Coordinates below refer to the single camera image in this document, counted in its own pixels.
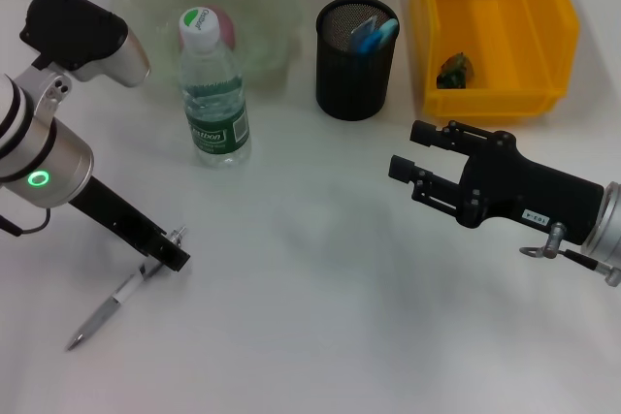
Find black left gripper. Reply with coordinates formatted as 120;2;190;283
67;175;191;273

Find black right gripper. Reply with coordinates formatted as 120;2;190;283
388;119;606;246

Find green plastic wrapper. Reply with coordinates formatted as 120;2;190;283
436;51;474;91

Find silver white pen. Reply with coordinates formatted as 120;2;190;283
65;225;188;352

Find light blue scissors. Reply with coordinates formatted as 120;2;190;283
357;16;401;55

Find clear plastic ruler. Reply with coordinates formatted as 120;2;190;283
348;16;380;49

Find clear green-label water bottle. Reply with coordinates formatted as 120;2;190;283
175;6;253;168

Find pink peach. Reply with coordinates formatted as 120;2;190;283
178;9;238;52

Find black mesh pen holder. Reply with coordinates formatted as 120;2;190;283
314;0;402;122

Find translucent green fruit bowl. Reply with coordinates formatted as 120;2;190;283
114;0;303;100

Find yellow plastic bin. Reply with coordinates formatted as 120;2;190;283
409;0;581;119

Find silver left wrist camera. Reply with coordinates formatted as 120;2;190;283
14;0;151;112

